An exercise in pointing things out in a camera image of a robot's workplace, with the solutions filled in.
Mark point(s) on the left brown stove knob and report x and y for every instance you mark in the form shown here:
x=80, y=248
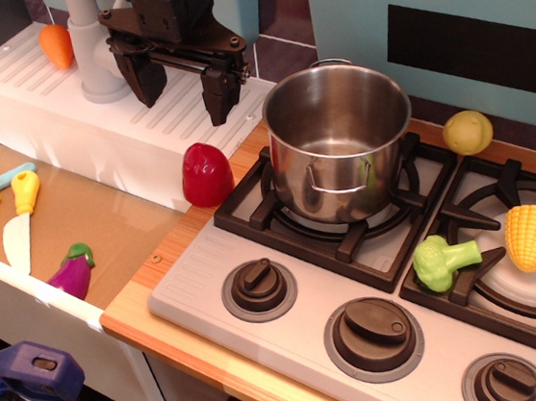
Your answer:
x=259, y=291

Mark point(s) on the blue clamp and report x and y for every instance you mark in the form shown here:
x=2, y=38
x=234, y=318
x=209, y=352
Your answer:
x=39, y=373

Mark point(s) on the red toy bell pepper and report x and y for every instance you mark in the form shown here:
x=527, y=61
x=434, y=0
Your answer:
x=207, y=176

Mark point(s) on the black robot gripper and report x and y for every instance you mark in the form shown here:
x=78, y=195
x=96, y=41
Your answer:
x=144, y=35

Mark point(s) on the orange toy carrot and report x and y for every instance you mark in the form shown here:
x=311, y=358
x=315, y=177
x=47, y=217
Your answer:
x=55, y=43

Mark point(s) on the yellow handled toy knife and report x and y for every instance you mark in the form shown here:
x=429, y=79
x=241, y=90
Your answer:
x=16, y=233

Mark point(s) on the right black burner grate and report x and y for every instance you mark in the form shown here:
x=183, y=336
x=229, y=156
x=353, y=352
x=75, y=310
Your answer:
x=493, y=295

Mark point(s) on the grey toy stove top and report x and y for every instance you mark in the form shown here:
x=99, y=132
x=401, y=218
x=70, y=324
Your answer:
x=190, y=296

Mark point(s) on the brown stove knob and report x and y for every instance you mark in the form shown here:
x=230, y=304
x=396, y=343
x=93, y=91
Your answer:
x=259, y=291
x=373, y=340
x=499, y=377

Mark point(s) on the white toy sink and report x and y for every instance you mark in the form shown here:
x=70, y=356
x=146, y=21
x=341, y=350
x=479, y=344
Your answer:
x=110, y=178

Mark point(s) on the purple toy eggplant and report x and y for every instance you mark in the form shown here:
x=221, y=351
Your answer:
x=74, y=275

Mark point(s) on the yellow toy potato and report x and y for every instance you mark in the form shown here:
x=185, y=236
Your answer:
x=468, y=133

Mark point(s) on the teal toy microwave cabinet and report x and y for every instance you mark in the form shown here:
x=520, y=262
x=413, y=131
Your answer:
x=474, y=54

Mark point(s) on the right brown stove knob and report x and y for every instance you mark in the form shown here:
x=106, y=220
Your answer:
x=499, y=377

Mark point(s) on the green toy broccoli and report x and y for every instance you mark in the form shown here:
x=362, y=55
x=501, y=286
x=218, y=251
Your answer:
x=435, y=261

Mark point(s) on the black burner grate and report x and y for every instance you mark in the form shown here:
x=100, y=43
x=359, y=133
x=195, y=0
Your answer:
x=372, y=252
x=493, y=295

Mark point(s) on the yellow toy corn cob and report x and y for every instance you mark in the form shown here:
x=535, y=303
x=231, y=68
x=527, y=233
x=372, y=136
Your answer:
x=520, y=237

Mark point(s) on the stainless steel pot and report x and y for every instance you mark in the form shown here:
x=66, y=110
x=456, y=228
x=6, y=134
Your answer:
x=334, y=132

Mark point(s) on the middle brown stove knob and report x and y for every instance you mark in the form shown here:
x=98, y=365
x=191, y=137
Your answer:
x=373, y=340

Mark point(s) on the grey toy faucet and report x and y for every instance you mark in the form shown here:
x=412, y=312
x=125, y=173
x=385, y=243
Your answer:
x=102, y=81

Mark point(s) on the left black burner grate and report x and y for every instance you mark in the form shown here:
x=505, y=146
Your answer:
x=372, y=252

